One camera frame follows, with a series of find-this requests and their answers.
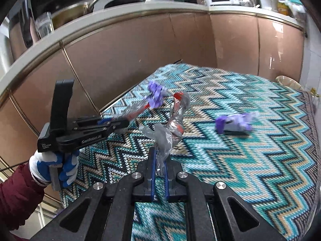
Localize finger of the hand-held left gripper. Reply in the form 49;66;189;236
72;116;130;129
105;127;127;135

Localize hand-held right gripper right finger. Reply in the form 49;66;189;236
163;157;287;241

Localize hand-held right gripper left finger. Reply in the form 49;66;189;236
31;147;157;241

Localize clear wrapper with red print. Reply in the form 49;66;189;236
139;90;191;181

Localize clear and purple wrapper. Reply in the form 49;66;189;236
113;80;169;131

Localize person's left forearm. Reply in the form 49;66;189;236
0;164;46;231

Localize person's left hand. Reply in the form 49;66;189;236
29;149;80;188

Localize brown kitchen counter cabinets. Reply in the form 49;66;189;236
0;6;306;172

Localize drinking glass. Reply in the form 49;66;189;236
35;12;55;39

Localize zigzag patterned rug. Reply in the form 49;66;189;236
59;64;316;241

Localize purple packet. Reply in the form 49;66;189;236
215;112;259;135

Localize metal pot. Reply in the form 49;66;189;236
51;0;124;30

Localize black utensil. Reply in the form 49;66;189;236
21;0;35;49

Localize black wok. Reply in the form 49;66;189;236
104;0;146;10

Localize beige bucket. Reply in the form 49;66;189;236
275;75;301;89

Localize orange jar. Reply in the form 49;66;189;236
277;0;292;16

